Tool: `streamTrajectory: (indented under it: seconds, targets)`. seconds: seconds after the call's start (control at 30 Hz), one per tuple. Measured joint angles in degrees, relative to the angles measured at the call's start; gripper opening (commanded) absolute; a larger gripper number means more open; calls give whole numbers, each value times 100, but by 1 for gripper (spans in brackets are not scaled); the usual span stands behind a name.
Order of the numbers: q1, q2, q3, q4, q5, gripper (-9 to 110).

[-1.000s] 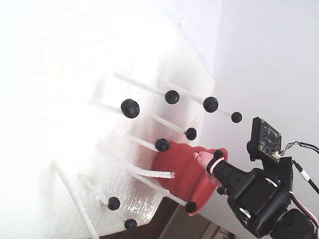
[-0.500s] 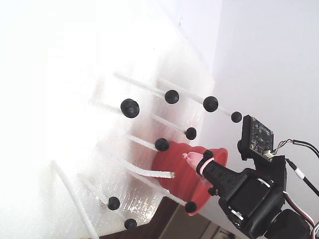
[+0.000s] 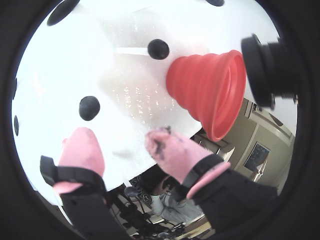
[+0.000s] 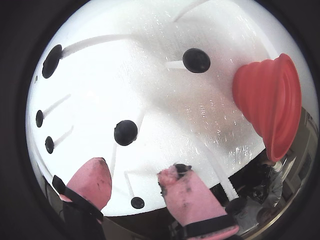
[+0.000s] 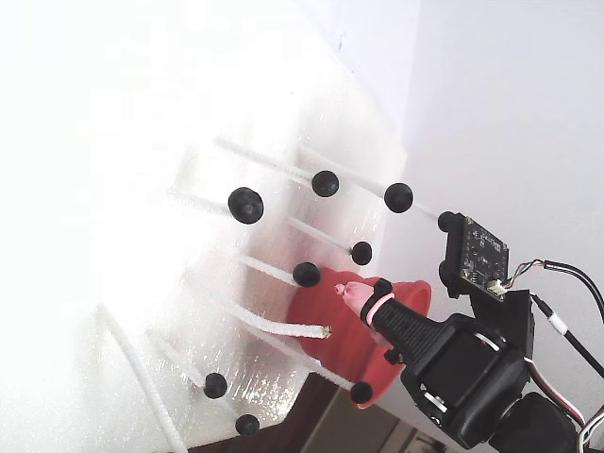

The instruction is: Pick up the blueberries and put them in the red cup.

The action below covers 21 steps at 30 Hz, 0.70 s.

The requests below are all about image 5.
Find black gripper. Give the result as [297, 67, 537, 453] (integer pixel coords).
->
[335, 278, 534, 450]

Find dark blueberry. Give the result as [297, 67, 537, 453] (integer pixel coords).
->
[350, 241, 374, 266]
[235, 413, 261, 437]
[383, 182, 415, 214]
[350, 379, 374, 405]
[226, 186, 265, 225]
[310, 170, 340, 197]
[292, 260, 323, 288]
[204, 372, 228, 399]

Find red ribbed cup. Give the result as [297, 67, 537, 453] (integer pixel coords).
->
[286, 267, 431, 410]

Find white foam board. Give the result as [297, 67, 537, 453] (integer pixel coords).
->
[0, 0, 410, 452]

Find black camera module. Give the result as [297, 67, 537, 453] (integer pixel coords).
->
[460, 215, 512, 298]

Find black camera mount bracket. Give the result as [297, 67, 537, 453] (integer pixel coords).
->
[436, 210, 538, 364]

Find black cable with white band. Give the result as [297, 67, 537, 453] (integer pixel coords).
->
[528, 292, 604, 377]

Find white red black servo wires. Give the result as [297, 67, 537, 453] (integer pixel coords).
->
[518, 356, 604, 447]

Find thin multicolour wire bundle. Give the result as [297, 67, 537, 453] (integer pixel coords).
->
[490, 258, 604, 308]

